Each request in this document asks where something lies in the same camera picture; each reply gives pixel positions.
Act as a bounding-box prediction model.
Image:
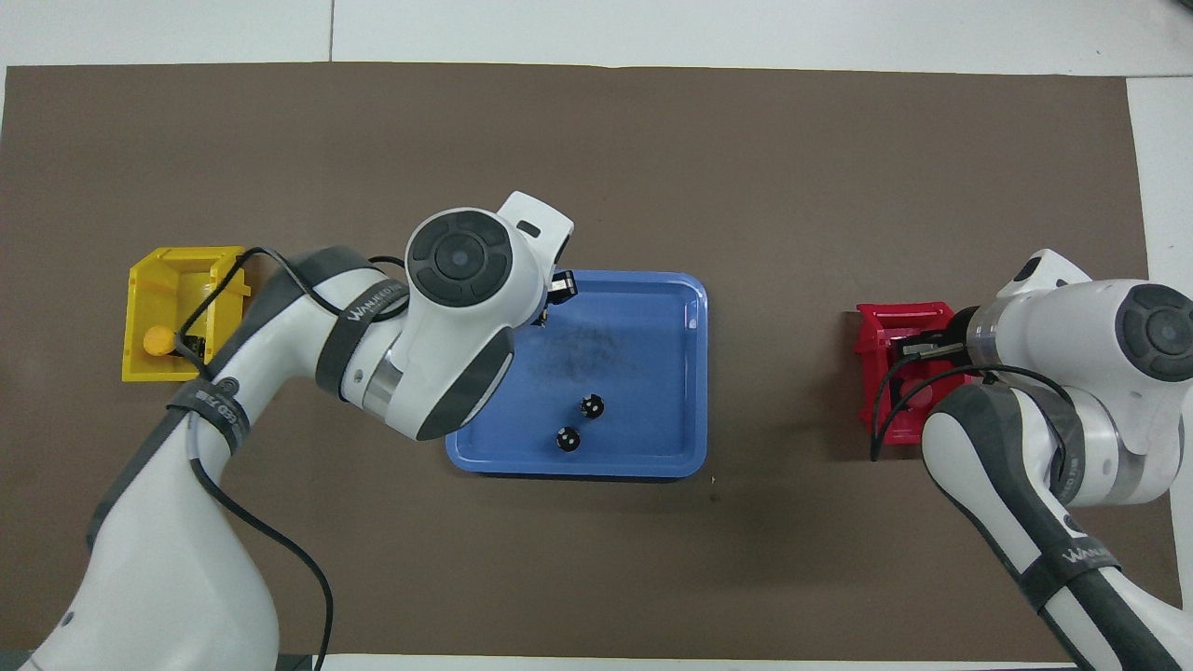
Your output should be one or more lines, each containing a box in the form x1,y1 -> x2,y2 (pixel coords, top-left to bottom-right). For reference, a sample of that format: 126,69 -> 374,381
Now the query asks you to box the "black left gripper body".
541,268 -> 580,327

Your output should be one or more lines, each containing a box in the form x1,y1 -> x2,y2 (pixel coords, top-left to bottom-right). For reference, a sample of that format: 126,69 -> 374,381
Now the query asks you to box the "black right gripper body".
895,309 -> 975,381

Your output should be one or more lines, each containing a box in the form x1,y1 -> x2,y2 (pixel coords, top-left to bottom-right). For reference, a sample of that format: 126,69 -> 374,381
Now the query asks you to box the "yellow push button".
142,325 -> 208,360

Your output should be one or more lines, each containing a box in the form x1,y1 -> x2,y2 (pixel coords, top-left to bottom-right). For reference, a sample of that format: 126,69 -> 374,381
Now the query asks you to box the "red plastic bin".
855,301 -> 975,446

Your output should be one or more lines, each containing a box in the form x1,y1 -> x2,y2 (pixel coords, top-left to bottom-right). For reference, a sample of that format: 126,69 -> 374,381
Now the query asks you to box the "blue plastic tray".
446,270 -> 709,479

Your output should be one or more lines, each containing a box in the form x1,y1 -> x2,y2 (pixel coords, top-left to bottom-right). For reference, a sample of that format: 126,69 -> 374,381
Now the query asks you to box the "brown table mat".
0,63 -> 1159,659

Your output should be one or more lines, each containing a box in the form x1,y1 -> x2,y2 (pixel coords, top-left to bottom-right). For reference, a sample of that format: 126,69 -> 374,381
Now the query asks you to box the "yellow plastic bin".
121,246 -> 254,384

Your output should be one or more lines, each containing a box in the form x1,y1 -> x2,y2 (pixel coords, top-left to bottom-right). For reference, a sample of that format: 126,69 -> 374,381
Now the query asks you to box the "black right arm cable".
869,352 -> 1084,495

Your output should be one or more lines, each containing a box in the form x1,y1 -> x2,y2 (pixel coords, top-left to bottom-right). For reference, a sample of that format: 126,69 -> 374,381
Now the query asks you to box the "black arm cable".
869,352 -> 1084,495
175,246 -> 407,671

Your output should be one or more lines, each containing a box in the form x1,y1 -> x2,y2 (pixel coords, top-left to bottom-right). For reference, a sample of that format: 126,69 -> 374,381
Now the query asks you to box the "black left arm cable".
175,246 -> 407,671

